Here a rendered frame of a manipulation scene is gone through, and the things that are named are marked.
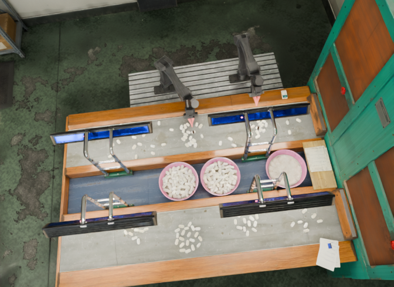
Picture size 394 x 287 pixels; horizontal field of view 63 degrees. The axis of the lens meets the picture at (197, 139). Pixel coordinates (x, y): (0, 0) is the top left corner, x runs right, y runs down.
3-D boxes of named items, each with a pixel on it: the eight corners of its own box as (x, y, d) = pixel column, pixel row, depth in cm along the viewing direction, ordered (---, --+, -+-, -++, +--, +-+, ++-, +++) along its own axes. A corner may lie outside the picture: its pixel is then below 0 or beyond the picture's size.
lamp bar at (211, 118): (207, 115, 203) (206, 110, 197) (306, 103, 202) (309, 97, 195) (208, 127, 200) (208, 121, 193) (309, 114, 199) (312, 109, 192)
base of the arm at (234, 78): (256, 74, 247) (254, 66, 249) (230, 77, 247) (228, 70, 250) (255, 80, 254) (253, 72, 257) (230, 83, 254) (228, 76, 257)
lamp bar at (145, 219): (48, 223, 183) (41, 221, 177) (156, 210, 182) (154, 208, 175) (47, 237, 180) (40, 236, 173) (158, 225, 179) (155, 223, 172)
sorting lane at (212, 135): (68, 131, 241) (67, 130, 239) (311, 102, 238) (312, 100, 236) (66, 169, 230) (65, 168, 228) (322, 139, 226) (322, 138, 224)
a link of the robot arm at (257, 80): (267, 83, 211) (264, 65, 208) (254, 87, 211) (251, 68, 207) (261, 81, 222) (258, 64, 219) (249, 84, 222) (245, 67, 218)
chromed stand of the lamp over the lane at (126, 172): (105, 153, 237) (82, 128, 196) (132, 150, 237) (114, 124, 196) (105, 178, 230) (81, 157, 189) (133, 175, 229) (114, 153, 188)
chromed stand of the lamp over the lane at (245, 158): (237, 138, 235) (241, 108, 194) (264, 134, 235) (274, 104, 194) (241, 162, 228) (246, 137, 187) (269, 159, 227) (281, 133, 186)
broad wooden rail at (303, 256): (70, 273, 216) (57, 272, 199) (342, 242, 212) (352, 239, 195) (69, 292, 211) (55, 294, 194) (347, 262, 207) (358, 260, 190)
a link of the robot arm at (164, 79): (172, 84, 247) (167, 60, 216) (165, 90, 246) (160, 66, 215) (167, 79, 249) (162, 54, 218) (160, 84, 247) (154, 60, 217)
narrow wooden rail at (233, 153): (70, 172, 236) (64, 167, 225) (319, 142, 232) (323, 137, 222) (70, 179, 233) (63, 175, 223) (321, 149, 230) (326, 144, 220)
